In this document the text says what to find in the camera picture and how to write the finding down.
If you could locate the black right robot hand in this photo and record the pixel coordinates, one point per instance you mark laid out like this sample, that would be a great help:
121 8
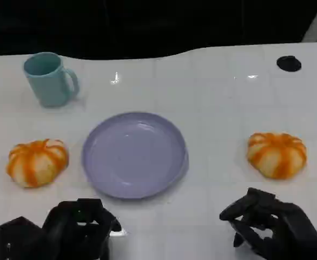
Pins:
288 230

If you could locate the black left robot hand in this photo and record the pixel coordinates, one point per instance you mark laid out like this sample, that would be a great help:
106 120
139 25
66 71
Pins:
74 238

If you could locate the orange and white bread roll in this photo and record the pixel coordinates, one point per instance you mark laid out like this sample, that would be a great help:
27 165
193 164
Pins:
36 163
277 157

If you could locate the lilac plate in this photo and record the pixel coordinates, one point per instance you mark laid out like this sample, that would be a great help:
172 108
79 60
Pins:
134 157

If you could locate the pale green mug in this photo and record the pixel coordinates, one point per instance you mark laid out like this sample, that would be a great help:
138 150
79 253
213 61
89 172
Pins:
46 84

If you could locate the black backdrop cloth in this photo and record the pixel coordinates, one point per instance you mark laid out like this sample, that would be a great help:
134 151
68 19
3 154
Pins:
147 24

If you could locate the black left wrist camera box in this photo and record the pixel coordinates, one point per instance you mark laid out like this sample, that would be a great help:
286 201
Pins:
19 241

